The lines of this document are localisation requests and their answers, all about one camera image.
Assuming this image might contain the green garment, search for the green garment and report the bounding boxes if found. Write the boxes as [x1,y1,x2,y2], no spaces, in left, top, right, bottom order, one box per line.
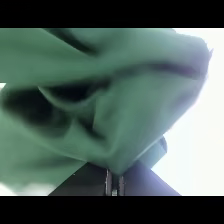
[0,27,214,197]

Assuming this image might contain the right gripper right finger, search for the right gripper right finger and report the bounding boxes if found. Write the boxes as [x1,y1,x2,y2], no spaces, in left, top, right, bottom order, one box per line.
[117,160,181,197]

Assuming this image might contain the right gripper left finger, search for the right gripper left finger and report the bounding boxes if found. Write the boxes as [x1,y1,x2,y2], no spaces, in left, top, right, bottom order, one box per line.
[48,162,113,197]

